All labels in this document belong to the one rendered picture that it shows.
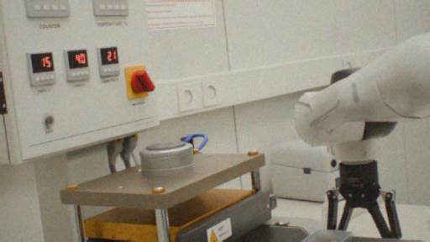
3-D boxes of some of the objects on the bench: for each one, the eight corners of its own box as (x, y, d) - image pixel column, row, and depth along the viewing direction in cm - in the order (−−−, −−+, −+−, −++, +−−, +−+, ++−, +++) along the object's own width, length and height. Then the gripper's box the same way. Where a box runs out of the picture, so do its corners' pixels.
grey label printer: (270, 197, 207) (265, 144, 206) (309, 184, 221) (304, 134, 219) (334, 206, 190) (329, 148, 188) (372, 190, 203) (368, 136, 202)
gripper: (301, 164, 132) (312, 275, 134) (403, 165, 120) (411, 286, 123) (317, 157, 138) (327, 262, 140) (415, 157, 126) (422, 272, 129)
